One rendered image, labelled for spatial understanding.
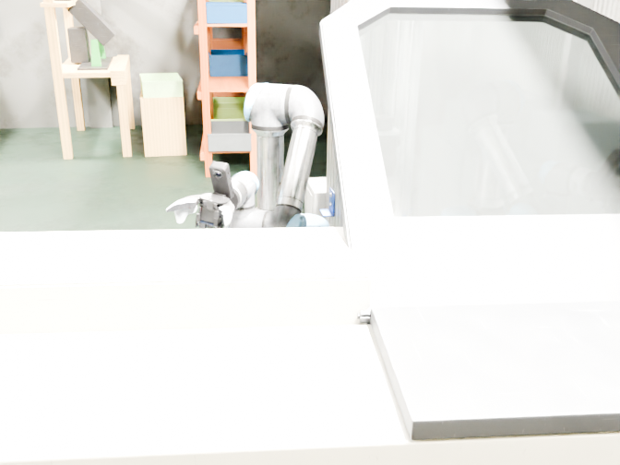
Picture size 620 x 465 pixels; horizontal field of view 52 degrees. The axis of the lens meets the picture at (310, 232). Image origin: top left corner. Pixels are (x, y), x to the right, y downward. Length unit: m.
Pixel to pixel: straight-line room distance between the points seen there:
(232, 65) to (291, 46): 2.08
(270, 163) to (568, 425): 1.35
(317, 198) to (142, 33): 7.32
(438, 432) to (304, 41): 9.03
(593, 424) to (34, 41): 9.29
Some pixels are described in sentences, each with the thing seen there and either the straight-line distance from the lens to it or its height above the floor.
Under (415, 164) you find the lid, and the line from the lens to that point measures 1.25.
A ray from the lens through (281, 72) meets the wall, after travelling 9.66.
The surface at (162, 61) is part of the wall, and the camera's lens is 9.56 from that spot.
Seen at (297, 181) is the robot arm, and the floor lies 1.45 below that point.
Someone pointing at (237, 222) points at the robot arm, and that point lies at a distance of 1.78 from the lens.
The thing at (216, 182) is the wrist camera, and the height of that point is 1.50.
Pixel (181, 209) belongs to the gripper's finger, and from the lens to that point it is 1.59.
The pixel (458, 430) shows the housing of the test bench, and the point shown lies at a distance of 0.80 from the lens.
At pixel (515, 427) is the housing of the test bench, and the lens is 0.82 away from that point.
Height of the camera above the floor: 1.97
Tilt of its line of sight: 21 degrees down
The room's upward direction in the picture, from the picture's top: 1 degrees clockwise
